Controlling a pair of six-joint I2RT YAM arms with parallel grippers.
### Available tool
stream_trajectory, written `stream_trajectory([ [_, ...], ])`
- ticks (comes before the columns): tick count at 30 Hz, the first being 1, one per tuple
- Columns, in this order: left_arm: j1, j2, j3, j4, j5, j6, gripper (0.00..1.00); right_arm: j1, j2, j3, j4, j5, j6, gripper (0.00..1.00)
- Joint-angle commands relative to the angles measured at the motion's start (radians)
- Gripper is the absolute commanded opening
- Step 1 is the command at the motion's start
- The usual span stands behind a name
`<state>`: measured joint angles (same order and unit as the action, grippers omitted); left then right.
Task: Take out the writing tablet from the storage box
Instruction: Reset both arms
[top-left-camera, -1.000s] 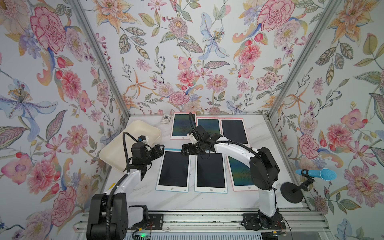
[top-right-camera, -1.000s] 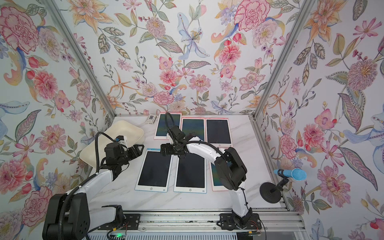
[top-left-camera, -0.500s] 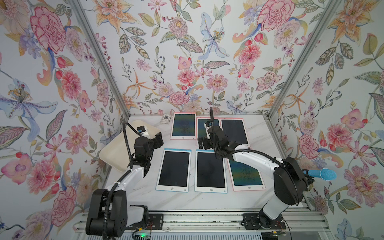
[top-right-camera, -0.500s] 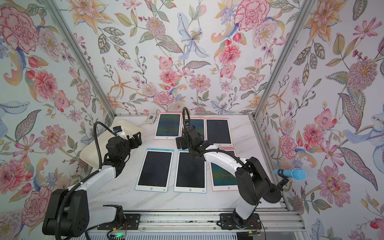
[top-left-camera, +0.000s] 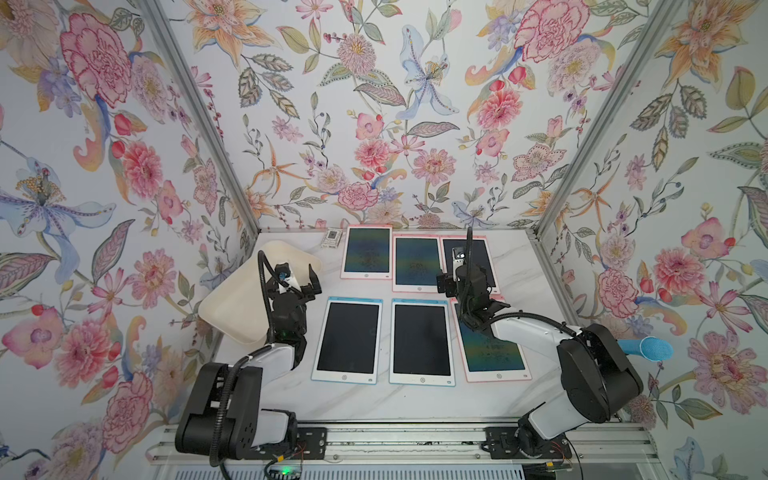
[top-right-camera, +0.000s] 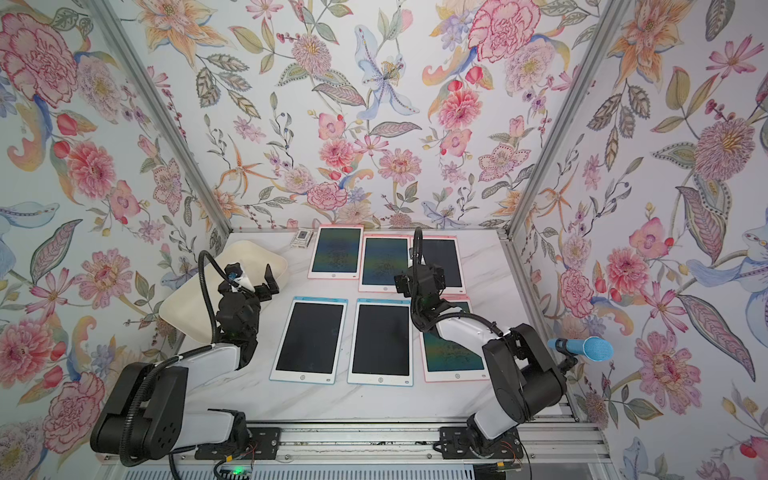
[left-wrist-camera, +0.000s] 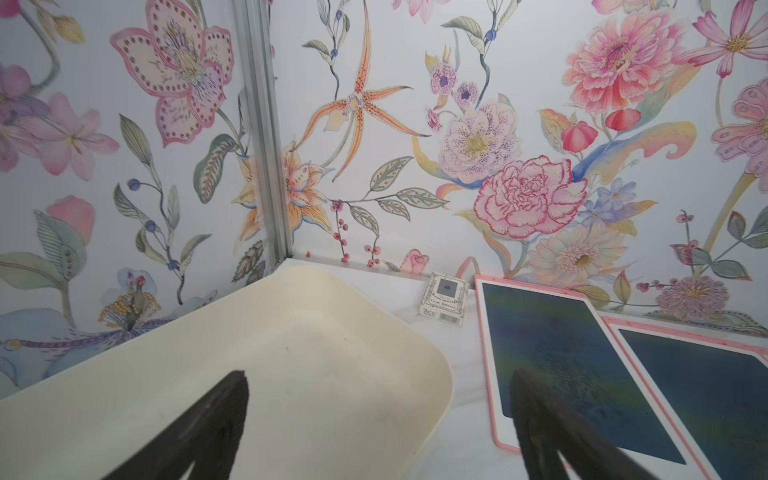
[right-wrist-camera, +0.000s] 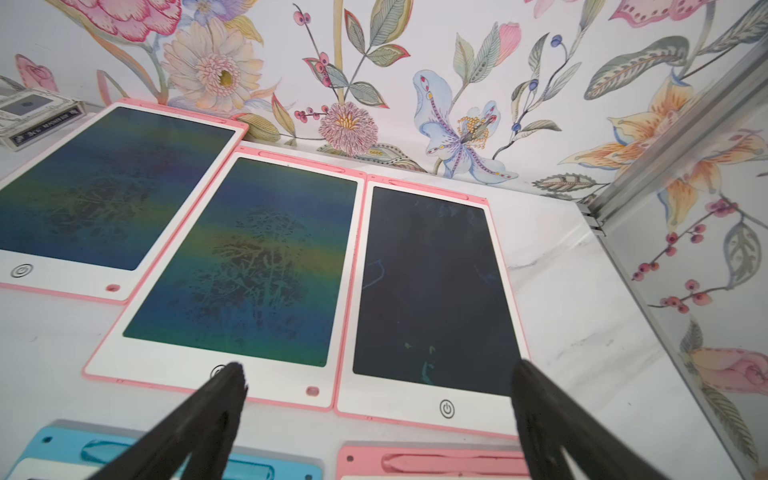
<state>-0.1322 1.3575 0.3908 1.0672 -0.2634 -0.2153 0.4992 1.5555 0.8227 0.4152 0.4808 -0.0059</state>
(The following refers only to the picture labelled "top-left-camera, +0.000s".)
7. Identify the pink writing tablet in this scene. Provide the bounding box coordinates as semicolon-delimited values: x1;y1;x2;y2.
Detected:
393;235;444;294
340;225;393;280
440;235;501;294

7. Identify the cream plastic storage box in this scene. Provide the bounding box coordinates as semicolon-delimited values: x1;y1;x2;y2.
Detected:
198;240;324;345

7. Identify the blue writing tablet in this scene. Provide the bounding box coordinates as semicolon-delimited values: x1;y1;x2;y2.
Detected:
389;299;456;387
311;297;383;385

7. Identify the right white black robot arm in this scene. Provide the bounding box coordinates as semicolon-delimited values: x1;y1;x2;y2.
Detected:
436;265;643;458

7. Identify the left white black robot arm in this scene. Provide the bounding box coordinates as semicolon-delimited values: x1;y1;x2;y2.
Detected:
174;251;322;467

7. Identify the blue microphone on stand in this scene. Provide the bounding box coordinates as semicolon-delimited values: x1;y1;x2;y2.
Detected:
617;336;675;362

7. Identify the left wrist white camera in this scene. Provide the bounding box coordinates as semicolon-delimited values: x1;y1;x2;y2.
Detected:
274;263;298;289

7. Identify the wrist white camera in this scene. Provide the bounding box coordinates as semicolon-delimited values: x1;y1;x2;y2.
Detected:
274;263;298;289
451;246;467;268

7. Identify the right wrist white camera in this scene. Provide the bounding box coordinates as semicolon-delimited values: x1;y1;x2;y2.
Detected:
451;246;467;268

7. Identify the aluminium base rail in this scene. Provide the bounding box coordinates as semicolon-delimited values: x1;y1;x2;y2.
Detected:
145;419;661;466

